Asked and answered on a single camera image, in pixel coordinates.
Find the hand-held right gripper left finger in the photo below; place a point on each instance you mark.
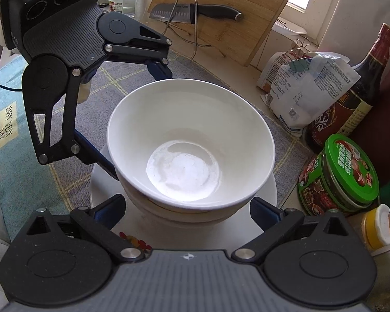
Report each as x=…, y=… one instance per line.
x=109, y=209

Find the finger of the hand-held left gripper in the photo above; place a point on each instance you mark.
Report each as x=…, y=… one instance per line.
x=159, y=71
x=91, y=156

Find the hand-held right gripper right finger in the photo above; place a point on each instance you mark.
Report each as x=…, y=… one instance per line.
x=265, y=213

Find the white bowl pink flowers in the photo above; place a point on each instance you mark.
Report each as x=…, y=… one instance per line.
x=195, y=211
x=195, y=218
x=182, y=120

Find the white plate fruit print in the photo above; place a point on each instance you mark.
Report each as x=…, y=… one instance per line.
x=214, y=234

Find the person's left hand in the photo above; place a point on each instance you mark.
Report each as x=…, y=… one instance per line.
x=84, y=92

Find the grey and teal dish mat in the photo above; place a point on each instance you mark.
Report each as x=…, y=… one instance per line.
x=29, y=182

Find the sauce jar green lid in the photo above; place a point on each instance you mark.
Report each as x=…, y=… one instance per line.
x=347, y=165

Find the wooden cutting board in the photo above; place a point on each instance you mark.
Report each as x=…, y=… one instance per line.
x=247, y=13

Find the orange and white food bag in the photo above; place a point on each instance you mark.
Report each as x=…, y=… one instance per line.
x=273, y=71

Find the yellow bottle white cap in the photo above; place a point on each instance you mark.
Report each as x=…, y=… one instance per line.
x=378, y=227

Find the white printed food bag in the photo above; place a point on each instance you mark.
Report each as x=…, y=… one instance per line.
x=312, y=97

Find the dark soy sauce bottle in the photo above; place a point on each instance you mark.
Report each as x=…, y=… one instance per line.
x=354, y=104

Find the green binder clip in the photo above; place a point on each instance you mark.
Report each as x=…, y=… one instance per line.
x=300, y=65

